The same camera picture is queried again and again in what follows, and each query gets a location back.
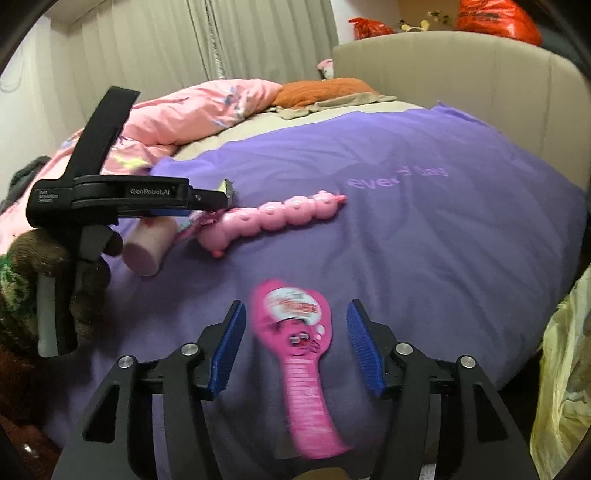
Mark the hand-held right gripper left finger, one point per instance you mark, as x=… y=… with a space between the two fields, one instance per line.
x=226 y=350

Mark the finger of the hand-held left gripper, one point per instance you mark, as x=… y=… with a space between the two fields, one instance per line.
x=207 y=198
x=184 y=213

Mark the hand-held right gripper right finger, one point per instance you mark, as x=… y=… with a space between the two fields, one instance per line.
x=364 y=350

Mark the pink paddle-shaped toy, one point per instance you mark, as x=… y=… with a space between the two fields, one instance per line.
x=295 y=332

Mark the yellow plastic bag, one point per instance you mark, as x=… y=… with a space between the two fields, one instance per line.
x=563 y=369

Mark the person's left hand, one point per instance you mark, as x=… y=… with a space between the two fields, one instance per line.
x=37 y=249

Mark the pale pink cup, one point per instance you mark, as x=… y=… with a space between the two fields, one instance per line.
x=147 y=249

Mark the dark grey cloth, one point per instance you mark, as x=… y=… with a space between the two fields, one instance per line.
x=27 y=180

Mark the pink caterpillar toy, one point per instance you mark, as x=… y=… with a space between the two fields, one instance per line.
x=277 y=217

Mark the beige bed sheet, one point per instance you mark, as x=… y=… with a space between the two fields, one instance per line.
x=240 y=134

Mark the pink pillow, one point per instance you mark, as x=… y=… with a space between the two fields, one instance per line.
x=184 y=110

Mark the purple blanket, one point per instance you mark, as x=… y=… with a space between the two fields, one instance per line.
x=415 y=254

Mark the orange pillow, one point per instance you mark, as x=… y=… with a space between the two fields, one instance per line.
x=323 y=91

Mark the grey curtain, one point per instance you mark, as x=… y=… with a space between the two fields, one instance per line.
x=161 y=37

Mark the pink plush toy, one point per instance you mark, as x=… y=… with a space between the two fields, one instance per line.
x=326 y=68

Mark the small red plastic bag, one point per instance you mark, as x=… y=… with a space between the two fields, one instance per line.
x=369 y=28

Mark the yellow white toy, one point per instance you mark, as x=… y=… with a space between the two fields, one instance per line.
x=413 y=27

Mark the beige padded headboard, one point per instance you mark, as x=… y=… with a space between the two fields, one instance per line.
x=461 y=78

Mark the small white flowers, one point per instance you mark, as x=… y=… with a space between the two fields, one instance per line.
x=436 y=17

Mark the large red plastic bag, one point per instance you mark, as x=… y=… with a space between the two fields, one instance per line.
x=498 y=21

